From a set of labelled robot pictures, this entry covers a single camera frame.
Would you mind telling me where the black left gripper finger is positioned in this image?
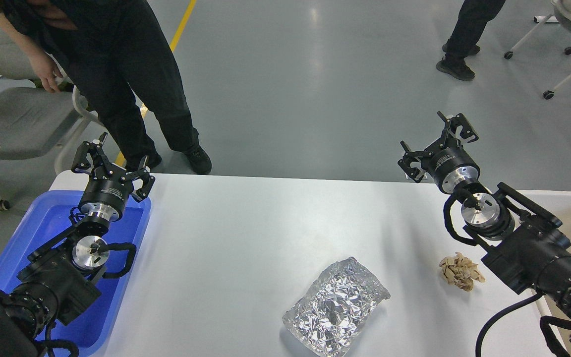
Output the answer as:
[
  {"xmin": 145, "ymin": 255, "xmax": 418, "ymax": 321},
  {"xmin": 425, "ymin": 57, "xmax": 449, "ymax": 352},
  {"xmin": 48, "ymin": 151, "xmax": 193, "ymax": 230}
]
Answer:
[
  {"xmin": 119, "ymin": 155, "xmax": 156, "ymax": 202},
  {"xmin": 71, "ymin": 141, "xmax": 115, "ymax": 180}
]

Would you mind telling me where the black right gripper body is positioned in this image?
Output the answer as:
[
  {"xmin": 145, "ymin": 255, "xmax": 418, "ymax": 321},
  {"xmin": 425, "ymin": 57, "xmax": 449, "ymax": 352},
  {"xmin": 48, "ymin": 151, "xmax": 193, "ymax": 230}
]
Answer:
[{"xmin": 422, "ymin": 138, "xmax": 480, "ymax": 194}]

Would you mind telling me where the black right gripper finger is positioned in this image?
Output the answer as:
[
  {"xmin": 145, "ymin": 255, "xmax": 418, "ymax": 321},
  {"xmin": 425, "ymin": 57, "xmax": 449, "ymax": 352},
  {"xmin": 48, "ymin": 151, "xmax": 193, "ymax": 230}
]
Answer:
[
  {"xmin": 437, "ymin": 111, "xmax": 479, "ymax": 149},
  {"xmin": 398, "ymin": 141, "xmax": 435, "ymax": 183}
]

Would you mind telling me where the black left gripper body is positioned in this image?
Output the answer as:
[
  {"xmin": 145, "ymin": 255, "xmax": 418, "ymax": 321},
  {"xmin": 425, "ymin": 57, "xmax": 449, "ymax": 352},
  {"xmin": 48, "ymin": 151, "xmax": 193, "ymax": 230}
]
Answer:
[{"xmin": 78, "ymin": 170, "xmax": 134, "ymax": 222}]

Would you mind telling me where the aluminium foil bag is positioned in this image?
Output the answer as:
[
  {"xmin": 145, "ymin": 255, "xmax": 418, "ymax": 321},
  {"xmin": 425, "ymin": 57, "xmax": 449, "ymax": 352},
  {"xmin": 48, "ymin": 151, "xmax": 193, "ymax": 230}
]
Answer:
[{"xmin": 283, "ymin": 257, "xmax": 391, "ymax": 357}]

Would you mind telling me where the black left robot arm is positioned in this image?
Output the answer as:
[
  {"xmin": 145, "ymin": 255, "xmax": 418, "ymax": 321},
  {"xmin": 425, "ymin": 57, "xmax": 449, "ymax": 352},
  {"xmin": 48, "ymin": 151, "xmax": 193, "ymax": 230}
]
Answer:
[{"xmin": 0, "ymin": 138, "xmax": 156, "ymax": 357}]

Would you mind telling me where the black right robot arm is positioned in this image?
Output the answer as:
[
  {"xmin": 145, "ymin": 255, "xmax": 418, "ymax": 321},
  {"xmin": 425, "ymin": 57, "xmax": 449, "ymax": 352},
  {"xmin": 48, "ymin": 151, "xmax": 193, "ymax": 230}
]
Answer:
[{"xmin": 398, "ymin": 112, "xmax": 571, "ymax": 357}]

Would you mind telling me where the grey chair left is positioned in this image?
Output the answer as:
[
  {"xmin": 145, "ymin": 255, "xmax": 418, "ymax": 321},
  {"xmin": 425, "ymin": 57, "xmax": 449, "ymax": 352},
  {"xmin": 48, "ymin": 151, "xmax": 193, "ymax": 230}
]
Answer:
[{"xmin": 0, "ymin": 28, "xmax": 98, "ymax": 174}]

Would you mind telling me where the crumpled beige paper scrap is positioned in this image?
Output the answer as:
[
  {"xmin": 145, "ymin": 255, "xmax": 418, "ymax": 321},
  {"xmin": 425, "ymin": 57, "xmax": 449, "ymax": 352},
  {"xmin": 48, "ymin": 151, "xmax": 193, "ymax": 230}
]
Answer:
[{"xmin": 438, "ymin": 252, "xmax": 486, "ymax": 292}]

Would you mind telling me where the person in black clothes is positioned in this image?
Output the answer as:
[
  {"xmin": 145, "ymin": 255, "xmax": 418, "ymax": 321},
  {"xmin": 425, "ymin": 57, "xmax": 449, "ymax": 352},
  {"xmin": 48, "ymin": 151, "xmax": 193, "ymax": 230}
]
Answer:
[{"xmin": 0, "ymin": 0, "xmax": 212, "ymax": 175}]

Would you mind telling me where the blue plastic tray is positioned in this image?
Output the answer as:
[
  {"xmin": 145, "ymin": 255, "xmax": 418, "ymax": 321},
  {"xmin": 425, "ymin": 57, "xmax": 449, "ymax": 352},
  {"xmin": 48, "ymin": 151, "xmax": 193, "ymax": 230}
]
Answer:
[{"xmin": 0, "ymin": 190, "xmax": 152, "ymax": 350}]

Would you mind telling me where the beige plastic bin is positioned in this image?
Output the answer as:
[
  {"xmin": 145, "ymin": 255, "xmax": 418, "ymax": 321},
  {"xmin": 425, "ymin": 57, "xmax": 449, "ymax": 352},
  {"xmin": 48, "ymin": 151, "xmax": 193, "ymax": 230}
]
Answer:
[{"xmin": 514, "ymin": 190, "xmax": 571, "ymax": 357}]

